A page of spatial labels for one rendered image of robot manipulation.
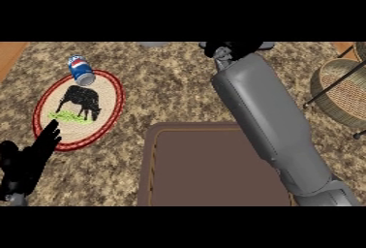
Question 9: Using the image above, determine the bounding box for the brown tray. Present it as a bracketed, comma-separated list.
[136, 121, 298, 207]

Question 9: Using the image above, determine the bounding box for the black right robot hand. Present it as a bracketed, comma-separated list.
[200, 41, 264, 60]

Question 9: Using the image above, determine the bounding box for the grey object at edge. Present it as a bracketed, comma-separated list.
[138, 41, 170, 49]

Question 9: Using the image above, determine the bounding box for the wicker tiered basket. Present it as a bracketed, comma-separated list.
[301, 41, 366, 140]

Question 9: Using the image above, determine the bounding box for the blue soda can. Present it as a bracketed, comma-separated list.
[67, 54, 98, 87]

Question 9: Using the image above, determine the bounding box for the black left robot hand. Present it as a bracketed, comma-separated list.
[0, 118, 64, 202]

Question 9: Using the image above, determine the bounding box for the oval cow placemat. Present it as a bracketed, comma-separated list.
[31, 69, 127, 153]

